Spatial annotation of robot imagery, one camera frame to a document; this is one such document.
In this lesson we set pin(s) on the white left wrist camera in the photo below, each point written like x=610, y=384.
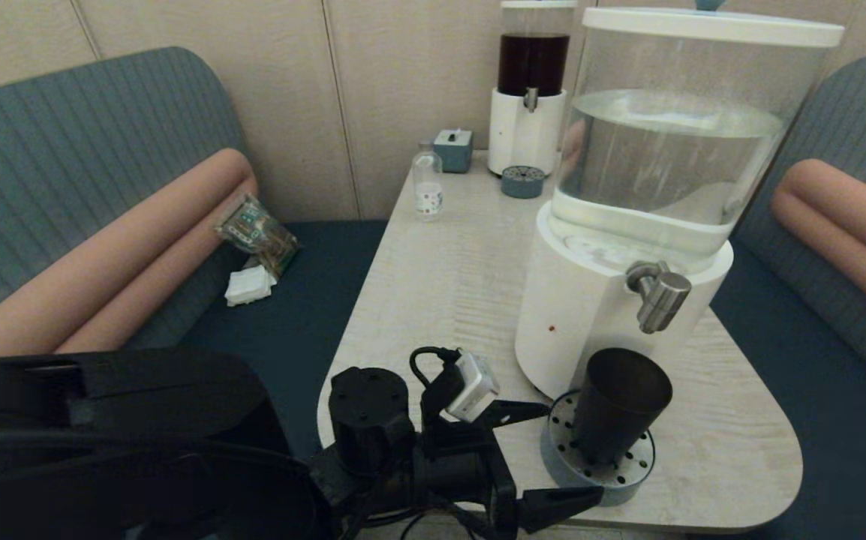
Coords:
x=470, y=386

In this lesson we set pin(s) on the teal bench with snack packet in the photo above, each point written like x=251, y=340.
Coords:
x=103, y=135

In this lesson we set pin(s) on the small clear bottle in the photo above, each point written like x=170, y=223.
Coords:
x=428, y=193

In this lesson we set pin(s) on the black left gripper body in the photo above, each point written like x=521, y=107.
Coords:
x=463, y=472

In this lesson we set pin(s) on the clear snack packet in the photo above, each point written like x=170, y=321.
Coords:
x=257, y=231

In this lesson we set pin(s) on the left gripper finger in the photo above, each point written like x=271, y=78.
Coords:
x=515, y=414
x=553, y=504

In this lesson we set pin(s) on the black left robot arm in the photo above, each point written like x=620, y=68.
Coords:
x=140, y=420

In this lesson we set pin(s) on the black plastic cup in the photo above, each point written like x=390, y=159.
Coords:
x=613, y=405

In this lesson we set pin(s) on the white folded napkins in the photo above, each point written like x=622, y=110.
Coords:
x=251, y=286

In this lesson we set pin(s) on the long pink bolster cushion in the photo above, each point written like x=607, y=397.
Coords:
x=103, y=262

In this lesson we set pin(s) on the empty teal bench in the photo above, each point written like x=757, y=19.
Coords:
x=816, y=420

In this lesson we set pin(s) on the silver water dispenser tap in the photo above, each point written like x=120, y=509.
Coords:
x=662, y=300

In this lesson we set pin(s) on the small blue drip tray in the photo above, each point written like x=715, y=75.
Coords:
x=523, y=184

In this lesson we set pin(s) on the large white water dispenser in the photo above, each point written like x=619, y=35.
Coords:
x=590, y=315

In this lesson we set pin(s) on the small blue tissue box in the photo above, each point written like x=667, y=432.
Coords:
x=453, y=152

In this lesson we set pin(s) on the small dark tea dispenser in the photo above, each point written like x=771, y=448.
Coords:
x=523, y=135

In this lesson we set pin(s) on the large blue drip tray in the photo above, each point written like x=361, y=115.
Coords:
x=553, y=459

